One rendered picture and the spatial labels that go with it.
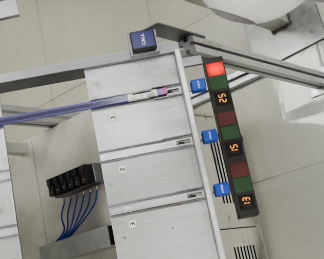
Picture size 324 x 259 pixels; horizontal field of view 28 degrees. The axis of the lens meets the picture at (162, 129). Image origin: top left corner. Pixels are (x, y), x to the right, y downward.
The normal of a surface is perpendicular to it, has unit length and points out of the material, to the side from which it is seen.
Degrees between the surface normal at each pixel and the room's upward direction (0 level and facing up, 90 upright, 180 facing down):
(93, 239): 0
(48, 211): 0
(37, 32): 0
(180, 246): 42
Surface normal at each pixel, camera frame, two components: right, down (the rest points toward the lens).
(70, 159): -0.65, -0.07
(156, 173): 0.01, -0.25
